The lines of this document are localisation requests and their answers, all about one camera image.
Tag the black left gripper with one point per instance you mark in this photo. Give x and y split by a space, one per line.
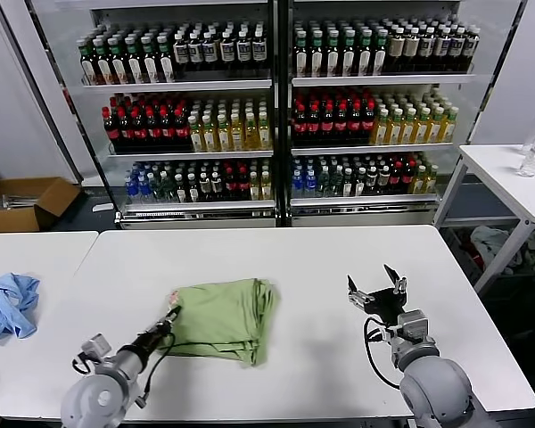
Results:
153 336

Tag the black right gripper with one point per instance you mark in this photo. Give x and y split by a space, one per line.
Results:
385 305

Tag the light green polo shirt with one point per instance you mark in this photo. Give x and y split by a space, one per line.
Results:
223 316

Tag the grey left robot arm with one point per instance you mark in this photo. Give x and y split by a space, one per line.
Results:
98 392

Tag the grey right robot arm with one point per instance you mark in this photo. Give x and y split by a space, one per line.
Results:
432 392

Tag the glass beverage cooler cabinet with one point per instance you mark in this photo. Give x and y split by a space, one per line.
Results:
361 211
196 214

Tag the green-capped dark tea bottle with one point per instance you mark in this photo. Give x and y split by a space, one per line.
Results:
119 67
104 67
135 66
192 189
365 58
360 182
348 183
180 189
89 67
317 58
349 58
333 58
301 58
151 65
380 57
167 64

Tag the white-capped dark drink bottle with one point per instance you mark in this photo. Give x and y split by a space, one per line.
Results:
181 53
397 46
227 52
384 179
196 53
211 52
372 180
260 51
413 46
471 45
457 46
427 46
244 51
442 46
205 188
217 188

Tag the red-capped cola bottle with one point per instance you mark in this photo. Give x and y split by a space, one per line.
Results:
342 126
139 131
182 130
328 127
167 130
397 178
409 177
369 125
112 131
314 127
125 131
356 126
300 127
153 131
230 187
243 187

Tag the clear green water bottle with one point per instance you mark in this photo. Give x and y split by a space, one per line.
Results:
335 183
156 189
323 183
168 189

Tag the yellow tea bottle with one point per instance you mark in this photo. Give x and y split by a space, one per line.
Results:
394 130
409 129
210 138
449 127
197 138
380 130
265 137
266 187
436 128
251 137
255 187
224 138
421 179
422 129
432 178
237 138

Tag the grey white crumpled garment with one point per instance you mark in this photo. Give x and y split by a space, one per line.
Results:
490 243

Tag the blue drink bottle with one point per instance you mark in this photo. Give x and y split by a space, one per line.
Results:
130 189
297 183
143 189
310 183

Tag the white cooler shelf board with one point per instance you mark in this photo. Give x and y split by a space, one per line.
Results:
191 155
374 149
178 85
383 80

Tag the white side table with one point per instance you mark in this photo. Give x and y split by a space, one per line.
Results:
495 178

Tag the open cardboard box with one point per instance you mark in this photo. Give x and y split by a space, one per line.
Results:
49 209

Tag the crumpled light blue shirt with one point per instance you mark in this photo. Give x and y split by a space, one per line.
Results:
9 307

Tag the grey metal parts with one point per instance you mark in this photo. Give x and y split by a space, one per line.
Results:
15 201

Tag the clear plastic water bottle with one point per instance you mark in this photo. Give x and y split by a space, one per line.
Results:
530 167

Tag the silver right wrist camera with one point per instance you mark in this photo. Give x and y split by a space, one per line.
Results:
412 327

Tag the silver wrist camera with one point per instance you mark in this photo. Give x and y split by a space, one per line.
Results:
96 345
412 327

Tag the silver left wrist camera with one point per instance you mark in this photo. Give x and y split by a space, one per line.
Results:
96 345

